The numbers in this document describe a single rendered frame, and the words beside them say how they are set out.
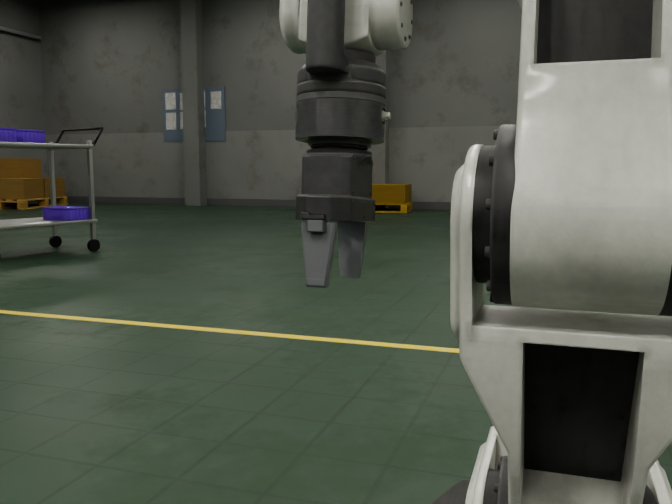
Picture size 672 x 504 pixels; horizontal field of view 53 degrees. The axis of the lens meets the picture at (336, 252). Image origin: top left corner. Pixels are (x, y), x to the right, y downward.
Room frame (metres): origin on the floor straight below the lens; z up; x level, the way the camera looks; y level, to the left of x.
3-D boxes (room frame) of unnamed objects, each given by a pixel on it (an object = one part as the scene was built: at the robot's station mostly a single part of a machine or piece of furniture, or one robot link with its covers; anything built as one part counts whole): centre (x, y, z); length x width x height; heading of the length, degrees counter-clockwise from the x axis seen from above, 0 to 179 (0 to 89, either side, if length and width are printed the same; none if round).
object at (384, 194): (10.29, -0.58, 0.21); 1.19 x 0.86 x 0.41; 71
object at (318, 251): (0.61, 0.02, 0.57); 0.03 x 0.02 x 0.06; 72
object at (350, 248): (0.72, -0.02, 0.56); 0.03 x 0.02 x 0.06; 72
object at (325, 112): (0.67, -0.01, 0.65); 0.13 x 0.10 x 0.12; 162
